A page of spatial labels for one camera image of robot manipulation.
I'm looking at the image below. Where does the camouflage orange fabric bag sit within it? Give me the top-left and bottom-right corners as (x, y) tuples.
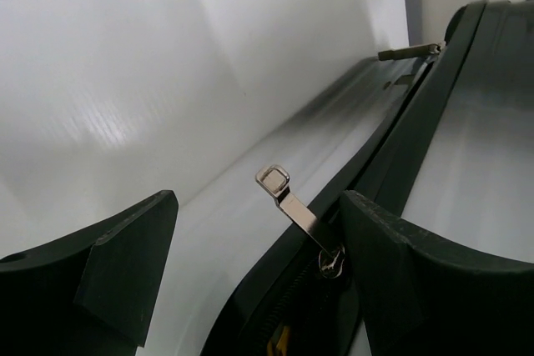
(266, 323), (291, 356)

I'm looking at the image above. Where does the silver zipper pull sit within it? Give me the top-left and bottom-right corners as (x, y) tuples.
(255, 164), (345, 279)
(377, 42), (446, 61)

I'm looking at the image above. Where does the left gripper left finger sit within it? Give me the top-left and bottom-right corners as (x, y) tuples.
(1, 190), (179, 355)

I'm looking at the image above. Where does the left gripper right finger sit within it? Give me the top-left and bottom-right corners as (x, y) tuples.
(340, 191), (533, 355)

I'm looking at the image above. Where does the white black hard-shell suitcase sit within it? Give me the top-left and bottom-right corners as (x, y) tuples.
(172, 0), (533, 355)

